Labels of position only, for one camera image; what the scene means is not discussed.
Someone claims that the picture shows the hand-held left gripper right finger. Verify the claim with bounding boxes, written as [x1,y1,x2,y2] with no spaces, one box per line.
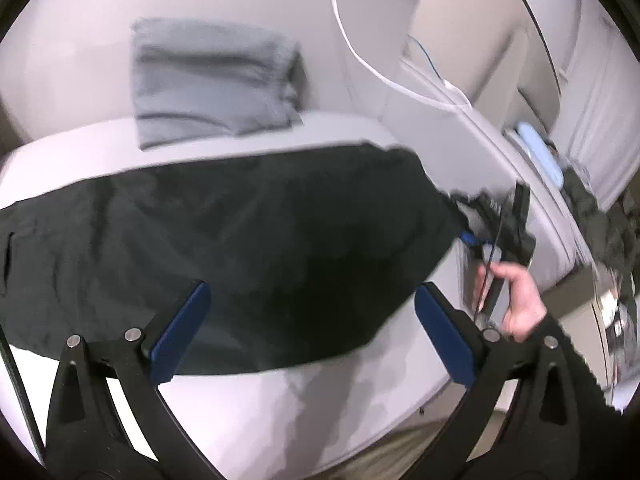
[397,281,609,480]

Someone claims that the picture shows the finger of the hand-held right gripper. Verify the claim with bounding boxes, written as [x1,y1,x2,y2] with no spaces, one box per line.
[449,191,502,251]

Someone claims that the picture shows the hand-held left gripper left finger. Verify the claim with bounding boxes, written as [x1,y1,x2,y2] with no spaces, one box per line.
[42,280,237,480]

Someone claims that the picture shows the black pants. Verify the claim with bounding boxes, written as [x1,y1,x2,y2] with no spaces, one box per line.
[0,142,469,377]

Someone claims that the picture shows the person's right forearm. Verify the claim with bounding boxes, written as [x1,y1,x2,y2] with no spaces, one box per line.
[520,314,626,413]

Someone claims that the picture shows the folded grey pants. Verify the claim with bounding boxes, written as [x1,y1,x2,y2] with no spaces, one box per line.
[131,17,308,152]

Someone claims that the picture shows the person's right hand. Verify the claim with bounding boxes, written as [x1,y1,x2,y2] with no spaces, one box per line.
[474,262,549,343]

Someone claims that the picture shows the dark green cloth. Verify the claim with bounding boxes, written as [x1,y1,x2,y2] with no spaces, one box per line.
[561,164,640,283]

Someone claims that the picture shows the light blue pillow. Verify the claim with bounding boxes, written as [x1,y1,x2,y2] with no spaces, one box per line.
[514,120,567,187]

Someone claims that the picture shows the light grey sofa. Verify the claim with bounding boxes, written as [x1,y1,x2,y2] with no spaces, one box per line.
[0,0,587,463]

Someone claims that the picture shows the black cable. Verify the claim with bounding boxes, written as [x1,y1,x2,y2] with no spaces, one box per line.
[0,325,47,463]

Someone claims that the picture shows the white cable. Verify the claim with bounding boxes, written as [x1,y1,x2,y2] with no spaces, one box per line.
[325,0,474,109]

